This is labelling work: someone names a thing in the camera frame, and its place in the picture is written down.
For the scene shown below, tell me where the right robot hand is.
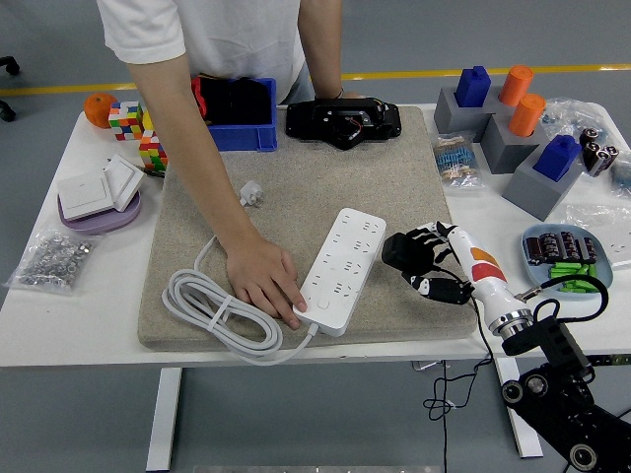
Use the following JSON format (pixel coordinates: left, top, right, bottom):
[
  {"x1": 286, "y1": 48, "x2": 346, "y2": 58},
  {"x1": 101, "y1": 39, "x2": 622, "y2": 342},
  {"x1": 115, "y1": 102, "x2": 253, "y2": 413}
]
[{"x1": 401, "y1": 221, "x2": 525, "y2": 324}]

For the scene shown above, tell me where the person's right hand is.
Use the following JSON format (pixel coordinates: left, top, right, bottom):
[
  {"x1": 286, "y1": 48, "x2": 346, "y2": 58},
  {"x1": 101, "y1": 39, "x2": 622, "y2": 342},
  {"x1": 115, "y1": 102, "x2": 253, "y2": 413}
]
[{"x1": 225, "y1": 235, "x2": 309, "y2": 331}]

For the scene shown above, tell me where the person's left hand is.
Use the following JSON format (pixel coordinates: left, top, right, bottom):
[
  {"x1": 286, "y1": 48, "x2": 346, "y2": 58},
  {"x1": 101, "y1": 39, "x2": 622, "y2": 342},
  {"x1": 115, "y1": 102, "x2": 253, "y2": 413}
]
[{"x1": 315, "y1": 90, "x2": 366, "y2": 102}]

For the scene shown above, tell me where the black plug adapter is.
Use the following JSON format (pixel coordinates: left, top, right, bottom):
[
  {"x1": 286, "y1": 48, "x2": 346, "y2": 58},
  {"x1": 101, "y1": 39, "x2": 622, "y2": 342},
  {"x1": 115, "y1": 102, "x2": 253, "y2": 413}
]
[{"x1": 382, "y1": 231, "x2": 438, "y2": 272}]

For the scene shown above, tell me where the white power strip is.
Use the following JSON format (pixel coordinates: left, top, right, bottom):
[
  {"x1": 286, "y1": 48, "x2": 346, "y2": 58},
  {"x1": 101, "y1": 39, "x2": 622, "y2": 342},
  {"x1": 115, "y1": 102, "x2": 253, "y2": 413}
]
[{"x1": 293, "y1": 207, "x2": 388, "y2": 339}]

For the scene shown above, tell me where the black electronic device housing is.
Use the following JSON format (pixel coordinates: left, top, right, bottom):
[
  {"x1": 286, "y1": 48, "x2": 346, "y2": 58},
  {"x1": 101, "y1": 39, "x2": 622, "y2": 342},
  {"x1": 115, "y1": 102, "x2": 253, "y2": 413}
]
[{"x1": 285, "y1": 97, "x2": 403, "y2": 152}]

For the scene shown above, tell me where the light blue plate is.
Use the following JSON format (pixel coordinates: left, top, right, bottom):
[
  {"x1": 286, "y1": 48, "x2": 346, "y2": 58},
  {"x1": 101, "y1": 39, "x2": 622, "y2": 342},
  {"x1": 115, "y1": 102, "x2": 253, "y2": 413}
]
[{"x1": 521, "y1": 224, "x2": 615, "y2": 301}]

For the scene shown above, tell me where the grey-brown mat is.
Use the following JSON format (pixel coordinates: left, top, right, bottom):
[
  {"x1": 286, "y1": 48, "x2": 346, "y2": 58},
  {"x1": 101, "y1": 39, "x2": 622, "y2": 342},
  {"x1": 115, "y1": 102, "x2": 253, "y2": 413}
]
[{"x1": 136, "y1": 103, "x2": 479, "y2": 352}]

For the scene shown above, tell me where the row of dark capacitors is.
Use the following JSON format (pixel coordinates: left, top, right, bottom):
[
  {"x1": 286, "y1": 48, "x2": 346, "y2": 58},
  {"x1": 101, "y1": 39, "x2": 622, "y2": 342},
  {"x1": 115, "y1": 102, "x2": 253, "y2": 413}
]
[{"x1": 525, "y1": 231, "x2": 599, "y2": 266}]

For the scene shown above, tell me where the pile of green batteries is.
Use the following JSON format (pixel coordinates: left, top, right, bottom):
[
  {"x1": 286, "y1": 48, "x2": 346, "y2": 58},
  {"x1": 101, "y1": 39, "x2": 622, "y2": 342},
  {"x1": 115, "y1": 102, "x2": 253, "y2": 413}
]
[{"x1": 548, "y1": 262, "x2": 603, "y2": 295}]

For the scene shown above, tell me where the grey holder block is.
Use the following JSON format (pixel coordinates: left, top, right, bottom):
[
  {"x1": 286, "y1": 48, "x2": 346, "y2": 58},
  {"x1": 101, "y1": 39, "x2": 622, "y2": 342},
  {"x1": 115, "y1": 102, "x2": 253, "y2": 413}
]
[
  {"x1": 433, "y1": 86, "x2": 514, "y2": 144},
  {"x1": 480, "y1": 113, "x2": 546, "y2": 175},
  {"x1": 502, "y1": 147, "x2": 586, "y2": 222}
]

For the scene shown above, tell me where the black and red cloth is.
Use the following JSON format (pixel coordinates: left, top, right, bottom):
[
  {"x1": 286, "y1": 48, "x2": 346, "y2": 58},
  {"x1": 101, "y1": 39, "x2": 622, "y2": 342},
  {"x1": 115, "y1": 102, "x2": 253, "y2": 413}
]
[{"x1": 190, "y1": 74, "x2": 274, "y2": 127}]

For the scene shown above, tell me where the blue plastic bin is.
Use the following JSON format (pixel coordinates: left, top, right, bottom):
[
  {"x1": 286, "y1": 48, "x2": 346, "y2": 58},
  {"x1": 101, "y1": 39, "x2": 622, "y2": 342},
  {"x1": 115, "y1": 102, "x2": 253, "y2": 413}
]
[{"x1": 206, "y1": 77, "x2": 279, "y2": 153}]

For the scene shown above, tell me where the bag of resistors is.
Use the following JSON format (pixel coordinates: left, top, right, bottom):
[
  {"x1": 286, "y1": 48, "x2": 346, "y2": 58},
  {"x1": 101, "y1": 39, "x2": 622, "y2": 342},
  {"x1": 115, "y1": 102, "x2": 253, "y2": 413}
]
[{"x1": 431, "y1": 130, "x2": 487, "y2": 191}]

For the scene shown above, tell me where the blue square peg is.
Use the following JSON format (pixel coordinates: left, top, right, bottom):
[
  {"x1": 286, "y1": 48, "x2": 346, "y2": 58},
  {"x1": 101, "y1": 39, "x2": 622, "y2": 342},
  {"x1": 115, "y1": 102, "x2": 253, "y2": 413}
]
[
  {"x1": 454, "y1": 65, "x2": 493, "y2": 108},
  {"x1": 532, "y1": 134, "x2": 583, "y2": 182}
]

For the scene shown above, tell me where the person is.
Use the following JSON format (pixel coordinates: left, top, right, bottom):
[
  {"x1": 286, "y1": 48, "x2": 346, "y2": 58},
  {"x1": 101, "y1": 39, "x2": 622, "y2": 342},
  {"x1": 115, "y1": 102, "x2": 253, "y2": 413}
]
[{"x1": 96, "y1": 0, "x2": 316, "y2": 104}]

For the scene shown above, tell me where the clear plastic bag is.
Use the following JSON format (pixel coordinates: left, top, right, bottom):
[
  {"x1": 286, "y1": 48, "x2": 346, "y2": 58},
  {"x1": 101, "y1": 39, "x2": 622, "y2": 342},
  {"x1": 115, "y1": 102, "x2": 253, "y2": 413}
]
[{"x1": 564, "y1": 202, "x2": 631, "y2": 270}]

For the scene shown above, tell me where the orange cylinder peg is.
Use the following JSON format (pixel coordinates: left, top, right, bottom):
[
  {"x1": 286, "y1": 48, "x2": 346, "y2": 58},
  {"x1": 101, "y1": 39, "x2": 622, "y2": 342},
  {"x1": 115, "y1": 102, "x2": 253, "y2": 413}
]
[
  {"x1": 499, "y1": 64, "x2": 535, "y2": 107},
  {"x1": 508, "y1": 93, "x2": 547, "y2": 138}
]

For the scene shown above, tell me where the bundle of black capacitors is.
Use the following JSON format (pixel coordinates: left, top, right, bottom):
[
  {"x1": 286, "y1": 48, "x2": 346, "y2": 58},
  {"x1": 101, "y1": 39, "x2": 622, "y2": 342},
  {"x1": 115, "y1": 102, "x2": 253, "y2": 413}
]
[{"x1": 579, "y1": 126, "x2": 620, "y2": 177}]

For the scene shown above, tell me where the colourful puzzle cube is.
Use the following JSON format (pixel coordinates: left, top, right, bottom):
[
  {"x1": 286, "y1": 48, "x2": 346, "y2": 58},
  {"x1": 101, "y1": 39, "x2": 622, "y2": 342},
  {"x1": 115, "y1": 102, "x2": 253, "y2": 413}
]
[
  {"x1": 107, "y1": 100, "x2": 145, "y2": 142},
  {"x1": 138, "y1": 128, "x2": 169, "y2": 172}
]

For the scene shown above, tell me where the purple tray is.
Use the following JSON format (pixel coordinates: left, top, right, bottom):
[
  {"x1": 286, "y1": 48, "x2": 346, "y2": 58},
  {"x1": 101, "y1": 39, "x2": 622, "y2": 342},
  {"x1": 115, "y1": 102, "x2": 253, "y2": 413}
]
[{"x1": 57, "y1": 189, "x2": 143, "y2": 236}]

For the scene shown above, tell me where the clear bag of blue parts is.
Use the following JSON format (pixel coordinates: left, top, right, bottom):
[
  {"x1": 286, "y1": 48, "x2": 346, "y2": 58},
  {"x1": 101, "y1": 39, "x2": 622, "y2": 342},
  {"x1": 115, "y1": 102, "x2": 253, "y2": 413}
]
[{"x1": 539, "y1": 97, "x2": 610, "y2": 144}]

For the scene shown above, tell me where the bag of metal nuts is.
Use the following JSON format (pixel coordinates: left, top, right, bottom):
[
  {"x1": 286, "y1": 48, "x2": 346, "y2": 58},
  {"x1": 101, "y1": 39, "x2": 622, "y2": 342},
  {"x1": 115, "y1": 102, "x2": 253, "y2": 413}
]
[{"x1": 3, "y1": 224, "x2": 103, "y2": 297}]

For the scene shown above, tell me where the orange fruit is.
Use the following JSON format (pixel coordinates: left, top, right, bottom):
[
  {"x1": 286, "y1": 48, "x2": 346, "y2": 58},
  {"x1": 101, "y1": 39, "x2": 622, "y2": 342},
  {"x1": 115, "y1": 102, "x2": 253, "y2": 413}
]
[{"x1": 82, "y1": 92, "x2": 118, "y2": 130}]

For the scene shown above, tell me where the white power strip cord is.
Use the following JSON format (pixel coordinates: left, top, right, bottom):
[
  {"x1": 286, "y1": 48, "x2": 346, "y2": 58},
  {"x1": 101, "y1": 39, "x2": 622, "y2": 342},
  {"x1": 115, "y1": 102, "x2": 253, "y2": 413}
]
[{"x1": 161, "y1": 180, "x2": 319, "y2": 367}]

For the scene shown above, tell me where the black adapter cord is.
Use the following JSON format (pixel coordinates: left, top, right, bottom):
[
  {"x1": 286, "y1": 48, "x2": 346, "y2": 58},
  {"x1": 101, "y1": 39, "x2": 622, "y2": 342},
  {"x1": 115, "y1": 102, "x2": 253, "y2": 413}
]
[{"x1": 423, "y1": 268, "x2": 495, "y2": 473}]

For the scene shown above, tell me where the small white wall switch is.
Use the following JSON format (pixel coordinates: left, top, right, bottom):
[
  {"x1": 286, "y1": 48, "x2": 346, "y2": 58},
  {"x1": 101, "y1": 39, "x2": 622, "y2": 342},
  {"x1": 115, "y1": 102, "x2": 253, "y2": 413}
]
[{"x1": 103, "y1": 153, "x2": 147, "y2": 213}]

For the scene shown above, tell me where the large white wall switch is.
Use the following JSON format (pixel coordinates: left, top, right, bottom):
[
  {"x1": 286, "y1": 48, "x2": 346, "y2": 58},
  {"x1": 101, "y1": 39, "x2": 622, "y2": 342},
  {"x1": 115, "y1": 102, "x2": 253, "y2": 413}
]
[{"x1": 55, "y1": 169, "x2": 115, "y2": 222}]

